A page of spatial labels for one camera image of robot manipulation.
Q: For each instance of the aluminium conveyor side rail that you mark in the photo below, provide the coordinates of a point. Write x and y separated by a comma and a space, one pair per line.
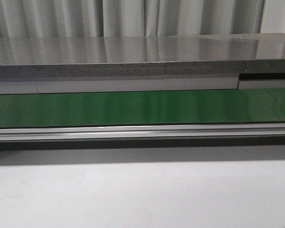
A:
141, 131

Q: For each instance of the green conveyor belt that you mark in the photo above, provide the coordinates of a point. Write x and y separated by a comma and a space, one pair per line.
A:
148, 107

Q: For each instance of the white pleated curtain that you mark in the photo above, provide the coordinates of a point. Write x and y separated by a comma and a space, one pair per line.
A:
135, 18

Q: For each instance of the grey speckled stone counter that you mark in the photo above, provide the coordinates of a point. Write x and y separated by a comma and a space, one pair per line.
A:
56, 58

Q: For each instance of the grey cabinet panel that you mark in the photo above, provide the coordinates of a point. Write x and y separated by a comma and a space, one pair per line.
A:
141, 83

